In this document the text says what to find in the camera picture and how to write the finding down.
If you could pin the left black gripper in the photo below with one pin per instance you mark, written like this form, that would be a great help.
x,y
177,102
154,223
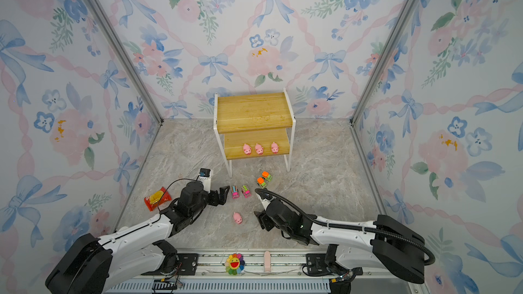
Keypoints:
x,y
223,195

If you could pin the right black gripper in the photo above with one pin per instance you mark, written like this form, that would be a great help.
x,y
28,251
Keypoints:
x,y
263,220

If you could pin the pink pig toy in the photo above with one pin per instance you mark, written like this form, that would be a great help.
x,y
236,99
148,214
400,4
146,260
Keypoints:
x,y
237,218
247,149
274,148
259,149

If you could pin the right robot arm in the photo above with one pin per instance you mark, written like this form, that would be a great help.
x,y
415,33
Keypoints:
x,y
352,247

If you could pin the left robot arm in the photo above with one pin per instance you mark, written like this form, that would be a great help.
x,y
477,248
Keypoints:
x,y
94,265

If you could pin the pink truck green top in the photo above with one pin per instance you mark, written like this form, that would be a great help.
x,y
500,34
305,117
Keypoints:
x,y
245,191

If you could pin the pink eraser block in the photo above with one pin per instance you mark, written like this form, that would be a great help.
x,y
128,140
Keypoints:
x,y
267,262

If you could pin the green truck orange top near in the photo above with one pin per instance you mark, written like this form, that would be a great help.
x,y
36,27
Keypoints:
x,y
262,182

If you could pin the green truck orange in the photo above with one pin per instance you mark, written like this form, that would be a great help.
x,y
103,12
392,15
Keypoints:
x,y
266,176
262,182

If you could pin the green truck orange top far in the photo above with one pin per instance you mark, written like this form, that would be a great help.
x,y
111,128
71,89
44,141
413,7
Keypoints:
x,y
266,176

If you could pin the colourful smiling flower plush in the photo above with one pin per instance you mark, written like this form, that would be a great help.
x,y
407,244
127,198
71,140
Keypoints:
x,y
235,264

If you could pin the red snack packet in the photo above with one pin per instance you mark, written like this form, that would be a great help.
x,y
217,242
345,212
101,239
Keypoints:
x,y
158,198

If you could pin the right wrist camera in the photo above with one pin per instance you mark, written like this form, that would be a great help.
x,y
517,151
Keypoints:
x,y
266,200

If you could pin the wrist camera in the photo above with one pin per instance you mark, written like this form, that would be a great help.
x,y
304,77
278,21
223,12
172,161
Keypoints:
x,y
204,177
266,200

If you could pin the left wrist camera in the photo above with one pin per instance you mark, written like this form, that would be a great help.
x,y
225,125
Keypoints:
x,y
204,177

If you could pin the wooden two-tier shelf white frame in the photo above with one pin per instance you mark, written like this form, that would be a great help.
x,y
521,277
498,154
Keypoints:
x,y
254,119

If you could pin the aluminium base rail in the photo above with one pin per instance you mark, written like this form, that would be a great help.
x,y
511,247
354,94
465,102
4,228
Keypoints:
x,y
290,274

